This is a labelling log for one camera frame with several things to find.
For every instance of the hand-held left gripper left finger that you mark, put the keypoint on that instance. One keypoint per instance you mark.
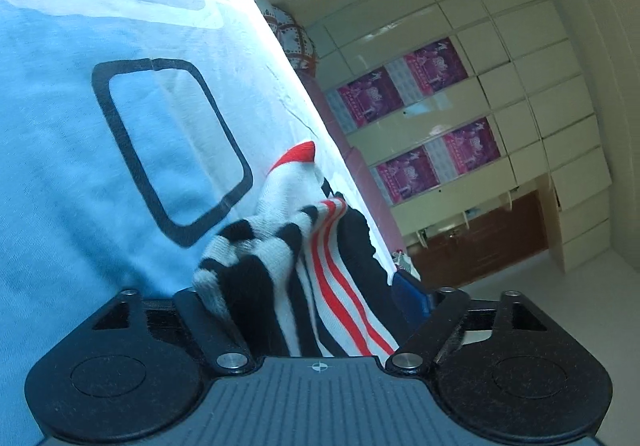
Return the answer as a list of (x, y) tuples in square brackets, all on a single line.
[(210, 326)]

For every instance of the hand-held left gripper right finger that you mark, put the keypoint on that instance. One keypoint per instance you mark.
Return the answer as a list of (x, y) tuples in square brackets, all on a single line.
[(412, 301)]

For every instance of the striped knit sweater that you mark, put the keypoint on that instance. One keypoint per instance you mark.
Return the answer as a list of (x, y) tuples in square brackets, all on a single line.
[(300, 266)]

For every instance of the red and white clothes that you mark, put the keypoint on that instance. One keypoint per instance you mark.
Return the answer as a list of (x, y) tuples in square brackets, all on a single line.
[(404, 262)]

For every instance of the brown wooden door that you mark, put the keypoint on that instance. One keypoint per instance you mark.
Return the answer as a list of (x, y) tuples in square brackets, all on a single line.
[(490, 246)]

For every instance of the white corner shelf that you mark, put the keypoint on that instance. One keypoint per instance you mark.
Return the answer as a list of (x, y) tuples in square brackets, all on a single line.
[(467, 218)]

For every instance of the light blue patterned blanket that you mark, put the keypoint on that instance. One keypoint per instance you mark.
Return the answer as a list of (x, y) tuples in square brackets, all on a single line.
[(75, 176)]

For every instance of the cream built-in wardrobe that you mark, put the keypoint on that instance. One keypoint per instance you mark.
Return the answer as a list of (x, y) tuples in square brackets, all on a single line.
[(540, 76)]

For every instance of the patterned pillow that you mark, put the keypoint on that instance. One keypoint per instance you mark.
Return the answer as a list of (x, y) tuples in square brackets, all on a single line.
[(290, 36)]

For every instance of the purple wall poster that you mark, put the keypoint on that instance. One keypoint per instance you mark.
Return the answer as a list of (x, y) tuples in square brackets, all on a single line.
[(407, 176), (470, 146), (370, 96), (435, 63)]

